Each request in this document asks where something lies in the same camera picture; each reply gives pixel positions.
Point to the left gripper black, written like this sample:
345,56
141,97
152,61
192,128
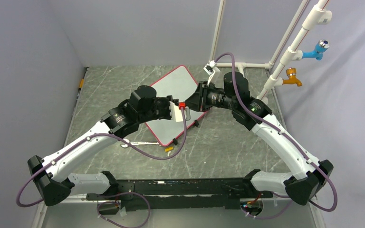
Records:
166,100

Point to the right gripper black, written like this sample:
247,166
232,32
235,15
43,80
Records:
198,101

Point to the whiteboard with red rim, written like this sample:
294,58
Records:
180,84

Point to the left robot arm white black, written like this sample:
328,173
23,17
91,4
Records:
53,175

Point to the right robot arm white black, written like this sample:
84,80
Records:
307,173

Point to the silver combination wrench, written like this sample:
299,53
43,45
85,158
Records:
128,143

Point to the orange tap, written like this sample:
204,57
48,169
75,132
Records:
292,77

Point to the blue tap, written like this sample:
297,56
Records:
321,47

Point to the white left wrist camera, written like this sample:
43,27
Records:
180,112

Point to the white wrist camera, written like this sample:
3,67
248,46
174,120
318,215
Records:
180,112
212,70

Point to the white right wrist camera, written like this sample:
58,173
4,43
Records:
212,70

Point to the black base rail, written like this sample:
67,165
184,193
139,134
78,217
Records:
227,193

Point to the white pvc pipe frame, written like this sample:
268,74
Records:
281,59

